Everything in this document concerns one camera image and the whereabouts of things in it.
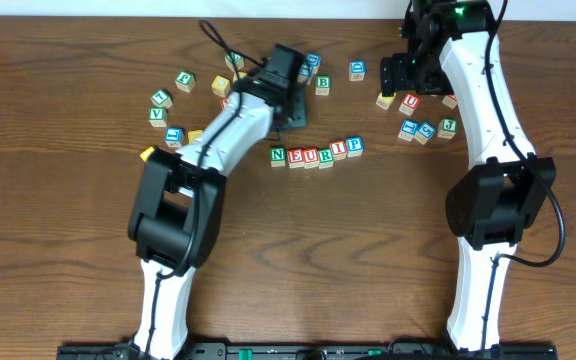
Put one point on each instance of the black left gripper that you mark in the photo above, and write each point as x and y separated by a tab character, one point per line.
295	114

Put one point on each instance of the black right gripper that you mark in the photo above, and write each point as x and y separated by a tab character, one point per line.
395	76

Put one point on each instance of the red E block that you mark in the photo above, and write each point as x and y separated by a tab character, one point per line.
295	158

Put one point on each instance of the green N block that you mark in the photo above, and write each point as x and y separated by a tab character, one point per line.
277	156

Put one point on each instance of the red u block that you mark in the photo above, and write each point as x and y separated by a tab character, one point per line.
311	158
409	104

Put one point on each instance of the green R block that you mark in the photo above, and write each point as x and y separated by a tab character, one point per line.
326	158

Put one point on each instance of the red I block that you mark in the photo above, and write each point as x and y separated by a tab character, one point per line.
338	149

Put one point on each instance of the blue P block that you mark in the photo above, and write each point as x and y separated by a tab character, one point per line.
355	146

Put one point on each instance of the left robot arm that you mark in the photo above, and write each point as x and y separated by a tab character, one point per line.
175	220

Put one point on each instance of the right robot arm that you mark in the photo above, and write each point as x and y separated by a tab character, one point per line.
453	49

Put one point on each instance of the plain yellow block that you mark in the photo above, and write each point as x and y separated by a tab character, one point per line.
385	102

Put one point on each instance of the green B block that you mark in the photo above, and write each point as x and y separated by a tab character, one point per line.
323	85

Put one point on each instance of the blue D block right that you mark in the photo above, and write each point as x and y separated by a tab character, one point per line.
357	70

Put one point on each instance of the blue d block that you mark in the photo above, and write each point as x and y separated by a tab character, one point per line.
314	61
357	70

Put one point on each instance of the blue L block upper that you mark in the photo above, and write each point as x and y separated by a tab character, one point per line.
305	74

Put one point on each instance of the red M block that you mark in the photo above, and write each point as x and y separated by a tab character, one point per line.
450	101

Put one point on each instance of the blue D block upper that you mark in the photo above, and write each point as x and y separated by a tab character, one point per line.
314	61

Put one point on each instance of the blue S block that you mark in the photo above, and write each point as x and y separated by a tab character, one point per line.
425	131

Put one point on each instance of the yellow S block upper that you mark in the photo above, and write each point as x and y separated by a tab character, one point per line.
239	75

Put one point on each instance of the red A block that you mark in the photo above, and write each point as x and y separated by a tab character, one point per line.
224	103

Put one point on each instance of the green j block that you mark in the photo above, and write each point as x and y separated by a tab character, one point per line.
447	128
185	81

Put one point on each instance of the green Z block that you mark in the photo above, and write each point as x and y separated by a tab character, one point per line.
234	61

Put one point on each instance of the yellow C block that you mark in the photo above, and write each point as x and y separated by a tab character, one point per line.
221	86

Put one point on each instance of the yellow K block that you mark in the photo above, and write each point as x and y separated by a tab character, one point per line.
193	135

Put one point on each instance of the green J block left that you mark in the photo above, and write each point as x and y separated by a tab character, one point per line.
185	81

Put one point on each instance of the green 7 block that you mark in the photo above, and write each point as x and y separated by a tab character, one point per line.
162	99

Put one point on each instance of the green V block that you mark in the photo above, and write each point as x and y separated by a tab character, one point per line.
158	117

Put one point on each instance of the yellow G block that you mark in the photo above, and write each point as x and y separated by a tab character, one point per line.
147	153

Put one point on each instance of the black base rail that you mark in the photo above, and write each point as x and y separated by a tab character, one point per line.
396	350

